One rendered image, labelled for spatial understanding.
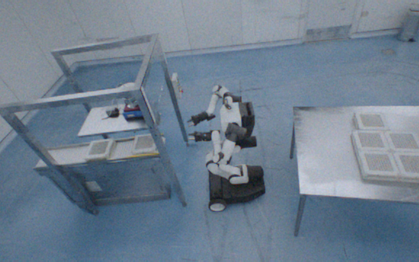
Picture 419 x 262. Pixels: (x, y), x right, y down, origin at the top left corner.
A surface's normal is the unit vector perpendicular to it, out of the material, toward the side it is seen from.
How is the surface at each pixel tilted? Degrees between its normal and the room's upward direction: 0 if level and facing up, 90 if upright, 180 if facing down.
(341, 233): 0
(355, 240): 0
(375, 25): 90
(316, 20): 90
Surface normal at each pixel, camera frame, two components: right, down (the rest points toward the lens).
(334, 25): -0.07, 0.69
